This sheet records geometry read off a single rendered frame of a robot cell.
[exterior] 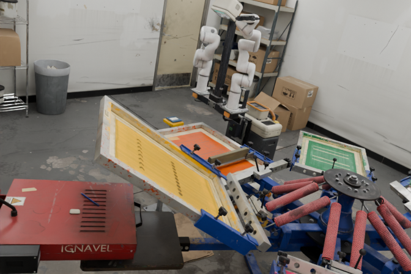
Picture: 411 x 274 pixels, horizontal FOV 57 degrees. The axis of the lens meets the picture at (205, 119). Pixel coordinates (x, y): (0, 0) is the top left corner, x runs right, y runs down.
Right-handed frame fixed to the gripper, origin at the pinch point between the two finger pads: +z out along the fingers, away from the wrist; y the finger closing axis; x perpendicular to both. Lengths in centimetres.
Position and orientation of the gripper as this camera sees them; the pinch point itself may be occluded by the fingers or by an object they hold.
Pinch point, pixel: (244, 18)
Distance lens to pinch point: 252.6
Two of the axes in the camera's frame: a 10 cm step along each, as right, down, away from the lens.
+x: -0.2, 9.7, 2.3
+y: 9.4, 0.9, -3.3
